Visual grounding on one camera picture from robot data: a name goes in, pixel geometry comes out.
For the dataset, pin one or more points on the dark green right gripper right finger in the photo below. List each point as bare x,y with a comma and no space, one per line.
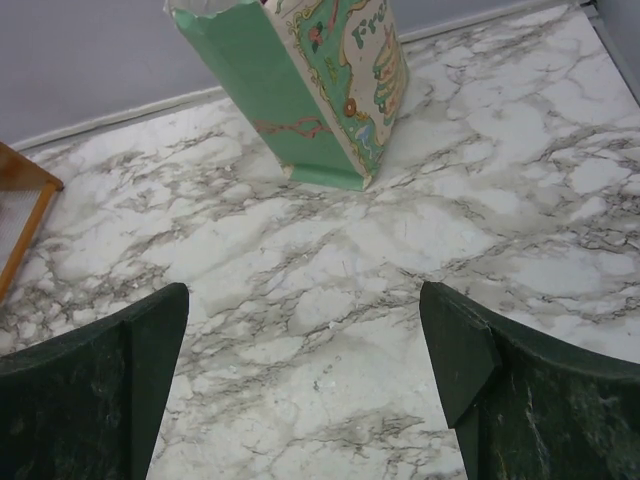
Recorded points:
524,404

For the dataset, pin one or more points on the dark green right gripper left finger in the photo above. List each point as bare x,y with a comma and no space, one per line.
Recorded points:
88,404

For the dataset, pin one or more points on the orange wooden rack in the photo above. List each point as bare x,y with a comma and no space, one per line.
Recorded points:
27,191

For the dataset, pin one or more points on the green illustrated paper bag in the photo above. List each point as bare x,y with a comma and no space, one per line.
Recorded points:
321,81

